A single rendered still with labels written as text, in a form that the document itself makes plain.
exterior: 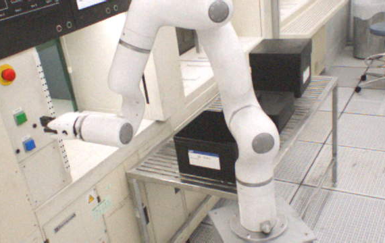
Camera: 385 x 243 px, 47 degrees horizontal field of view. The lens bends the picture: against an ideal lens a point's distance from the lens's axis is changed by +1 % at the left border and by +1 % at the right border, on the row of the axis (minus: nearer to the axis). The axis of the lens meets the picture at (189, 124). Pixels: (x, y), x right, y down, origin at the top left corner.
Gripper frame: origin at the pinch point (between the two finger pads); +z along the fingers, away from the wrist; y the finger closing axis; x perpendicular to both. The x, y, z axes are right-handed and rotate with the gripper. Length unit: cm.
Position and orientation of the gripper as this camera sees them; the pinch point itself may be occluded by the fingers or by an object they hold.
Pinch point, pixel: (46, 121)
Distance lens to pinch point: 146.2
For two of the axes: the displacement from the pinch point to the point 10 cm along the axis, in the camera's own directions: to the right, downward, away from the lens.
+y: 4.9, -4.2, 7.6
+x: -1.3, -9.0, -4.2
